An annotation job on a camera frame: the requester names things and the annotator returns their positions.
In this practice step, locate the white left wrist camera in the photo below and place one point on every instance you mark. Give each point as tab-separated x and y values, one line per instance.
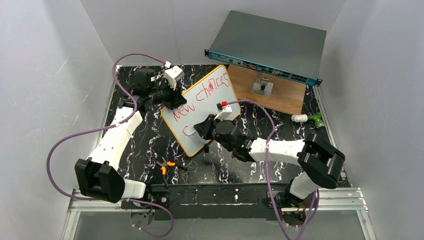
173	75

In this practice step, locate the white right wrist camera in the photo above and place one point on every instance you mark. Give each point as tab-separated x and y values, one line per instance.
224	113

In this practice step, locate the grey metal bracket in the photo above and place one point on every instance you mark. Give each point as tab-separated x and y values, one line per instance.
263	87

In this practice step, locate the wooden board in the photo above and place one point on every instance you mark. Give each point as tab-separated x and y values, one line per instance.
287	96

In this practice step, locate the grey network switch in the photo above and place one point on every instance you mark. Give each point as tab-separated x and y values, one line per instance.
274	47

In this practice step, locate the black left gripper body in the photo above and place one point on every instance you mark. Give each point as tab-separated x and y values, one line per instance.
177	96

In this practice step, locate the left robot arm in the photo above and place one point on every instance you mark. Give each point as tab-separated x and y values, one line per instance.
97	175

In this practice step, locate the yellow-framed whiteboard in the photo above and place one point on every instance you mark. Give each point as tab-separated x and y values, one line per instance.
202	99

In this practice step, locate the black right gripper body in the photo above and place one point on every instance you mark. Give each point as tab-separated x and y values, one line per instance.
208	127

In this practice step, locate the orange-handled pliers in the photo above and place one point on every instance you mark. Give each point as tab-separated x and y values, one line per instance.
164	165

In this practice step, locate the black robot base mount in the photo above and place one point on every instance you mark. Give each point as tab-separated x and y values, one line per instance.
213	201

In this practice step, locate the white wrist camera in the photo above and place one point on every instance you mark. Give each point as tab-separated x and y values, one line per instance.
224	113
173	75

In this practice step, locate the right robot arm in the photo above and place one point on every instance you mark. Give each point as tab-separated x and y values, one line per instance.
320	161

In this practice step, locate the green and white tool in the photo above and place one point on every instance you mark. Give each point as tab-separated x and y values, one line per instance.
302	118

